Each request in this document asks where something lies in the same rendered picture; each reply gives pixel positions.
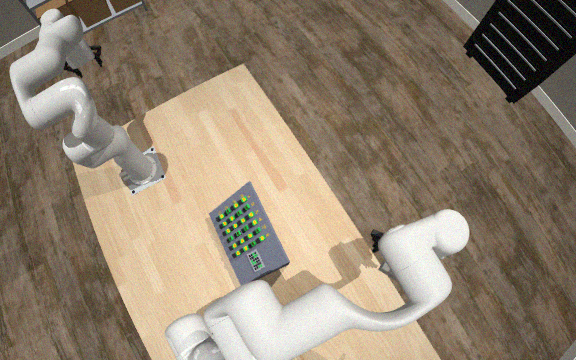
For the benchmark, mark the grey switch panel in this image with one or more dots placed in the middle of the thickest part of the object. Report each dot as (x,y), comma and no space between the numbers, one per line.
(251,263)

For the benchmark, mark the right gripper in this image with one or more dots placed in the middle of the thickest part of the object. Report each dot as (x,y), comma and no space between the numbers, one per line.
(376,234)

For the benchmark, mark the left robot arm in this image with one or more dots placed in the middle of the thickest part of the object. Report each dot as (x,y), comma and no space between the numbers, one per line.
(71,95)

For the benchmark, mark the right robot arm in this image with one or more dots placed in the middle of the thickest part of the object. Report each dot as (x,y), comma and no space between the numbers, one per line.
(255,318)

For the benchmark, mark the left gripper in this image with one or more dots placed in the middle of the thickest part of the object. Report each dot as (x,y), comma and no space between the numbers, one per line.
(80,55)

